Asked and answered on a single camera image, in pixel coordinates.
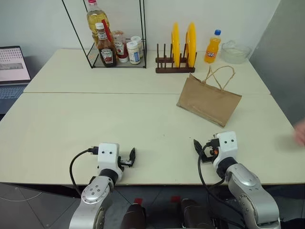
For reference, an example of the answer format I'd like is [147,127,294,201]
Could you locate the thin white floor cable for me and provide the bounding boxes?
[0,190,41,200]

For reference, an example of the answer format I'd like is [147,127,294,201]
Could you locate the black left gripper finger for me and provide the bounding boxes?
[129,147,137,168]

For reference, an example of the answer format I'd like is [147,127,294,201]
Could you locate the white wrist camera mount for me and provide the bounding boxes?
[97,143,125,178]
[212,130,238,168]

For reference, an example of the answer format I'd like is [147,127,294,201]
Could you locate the grey laptop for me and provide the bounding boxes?
[0,45,32,115]

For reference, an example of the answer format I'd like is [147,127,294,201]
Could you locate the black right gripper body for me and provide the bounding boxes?
[201,137,220,165]

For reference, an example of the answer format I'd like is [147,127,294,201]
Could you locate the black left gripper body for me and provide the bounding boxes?
[118,156,132,167]

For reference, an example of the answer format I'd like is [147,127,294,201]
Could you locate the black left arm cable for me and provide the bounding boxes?
[69,146,99,197]

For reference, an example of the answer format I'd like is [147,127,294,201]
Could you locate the orange soda bottle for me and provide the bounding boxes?
[203,29,223,64]

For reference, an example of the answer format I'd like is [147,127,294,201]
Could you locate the squeeze ketchup bottle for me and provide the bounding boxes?
[112,30,130,63]

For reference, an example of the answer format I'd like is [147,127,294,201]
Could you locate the black wire shelf rack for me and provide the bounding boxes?
[61,0,148,70]

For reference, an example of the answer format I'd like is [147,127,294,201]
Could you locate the glass ketchup bottle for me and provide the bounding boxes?
[95,22,118,68]

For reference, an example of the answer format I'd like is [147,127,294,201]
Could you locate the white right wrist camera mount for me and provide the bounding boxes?
[212,130,238,168]

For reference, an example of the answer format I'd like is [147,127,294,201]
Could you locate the dark wooden dish rack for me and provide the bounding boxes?
[155,42,198,74]

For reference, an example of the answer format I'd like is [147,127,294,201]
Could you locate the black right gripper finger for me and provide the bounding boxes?
[193,139,203,156]

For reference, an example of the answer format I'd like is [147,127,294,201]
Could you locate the brown paper bag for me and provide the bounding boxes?
[176,65,243,128]

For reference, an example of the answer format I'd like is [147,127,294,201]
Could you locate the yellow plate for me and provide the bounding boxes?
[171,21,181,68]
[185,21,197,68]

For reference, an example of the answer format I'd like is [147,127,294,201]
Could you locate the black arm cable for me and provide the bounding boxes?
[198,143,240,217]
[69,146,99,197]

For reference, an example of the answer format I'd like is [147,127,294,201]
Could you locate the white mayonnaise jar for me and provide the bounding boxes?
[126,41,142,65]
[130,35,144,59]

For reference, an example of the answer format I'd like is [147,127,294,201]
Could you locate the clear glass bowl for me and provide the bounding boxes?
[220,40,252,65]

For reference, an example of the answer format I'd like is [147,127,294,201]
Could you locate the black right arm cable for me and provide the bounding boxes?
[198,143,240,217]

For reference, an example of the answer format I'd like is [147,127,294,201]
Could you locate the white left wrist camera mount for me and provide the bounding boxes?
[97,143,125,178]

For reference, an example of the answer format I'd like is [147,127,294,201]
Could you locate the dark rounded shape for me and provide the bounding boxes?
[180,198,215,229]
[124,203,146,229]

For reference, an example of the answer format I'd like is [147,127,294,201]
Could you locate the person's bare hand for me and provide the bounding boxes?
[294,120,305,145]

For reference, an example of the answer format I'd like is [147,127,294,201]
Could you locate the cooking oil bottle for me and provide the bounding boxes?
[86,0,111,50]

